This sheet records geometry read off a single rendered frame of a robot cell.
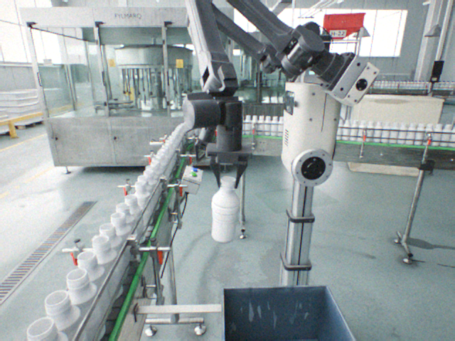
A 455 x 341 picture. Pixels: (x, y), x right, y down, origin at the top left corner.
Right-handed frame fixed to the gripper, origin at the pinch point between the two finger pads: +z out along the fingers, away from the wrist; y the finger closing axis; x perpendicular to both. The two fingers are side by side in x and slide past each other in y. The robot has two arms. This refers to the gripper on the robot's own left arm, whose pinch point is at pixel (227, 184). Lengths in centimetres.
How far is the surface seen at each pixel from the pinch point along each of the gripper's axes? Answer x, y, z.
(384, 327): 68, 103, 128
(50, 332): -30.9, -26.5, 12.3
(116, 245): -2.5, -27.9, 17.2
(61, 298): -23.2, -29.6, 13.8
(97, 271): -13.5, -27.7, 16.0
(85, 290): -19.7, -27.1, 15.2
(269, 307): 1.4, 13.8, 40.8
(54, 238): 162, -170, 139
